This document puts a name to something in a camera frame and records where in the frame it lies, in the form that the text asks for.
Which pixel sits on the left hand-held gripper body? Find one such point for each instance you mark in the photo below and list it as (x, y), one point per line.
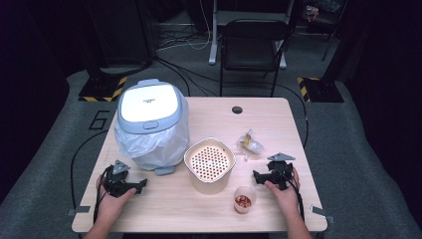
(116, 182)

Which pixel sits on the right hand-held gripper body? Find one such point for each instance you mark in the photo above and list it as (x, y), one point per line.
(280, 172)

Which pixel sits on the reddish food scraps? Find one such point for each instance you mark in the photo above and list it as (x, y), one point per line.
(243, 200)

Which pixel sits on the clear plastic cup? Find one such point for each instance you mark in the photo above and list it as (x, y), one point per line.
(245, 209)

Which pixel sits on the clear plastic wrapper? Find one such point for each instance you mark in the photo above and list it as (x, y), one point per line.
(249, 144)

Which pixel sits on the white plastic trash bag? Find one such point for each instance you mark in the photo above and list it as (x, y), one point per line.
(149, 149)

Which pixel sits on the beige bucket with perforated strainer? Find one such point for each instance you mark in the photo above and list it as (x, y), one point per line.
(209, 162)

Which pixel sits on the white grey lidded trash can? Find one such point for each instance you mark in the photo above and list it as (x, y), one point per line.
(149, 103)

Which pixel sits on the person's left hand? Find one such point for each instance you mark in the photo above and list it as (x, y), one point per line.
(111, 207)

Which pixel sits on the person's right hand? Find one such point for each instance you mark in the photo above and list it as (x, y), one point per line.
(288, 199)

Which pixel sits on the black folding chair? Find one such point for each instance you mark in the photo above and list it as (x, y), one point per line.
(252, 49)

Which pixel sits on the white metal stand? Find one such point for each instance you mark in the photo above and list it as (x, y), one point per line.
(213, 40)

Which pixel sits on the black cabinet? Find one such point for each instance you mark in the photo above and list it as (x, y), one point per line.
(126, 30)

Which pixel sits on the grey metal table bracket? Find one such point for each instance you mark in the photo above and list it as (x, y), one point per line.
(321, 211)
(79, 209)

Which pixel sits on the black yellow striped base plate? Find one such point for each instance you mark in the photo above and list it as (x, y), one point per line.
(321, 91)
(99, 89)

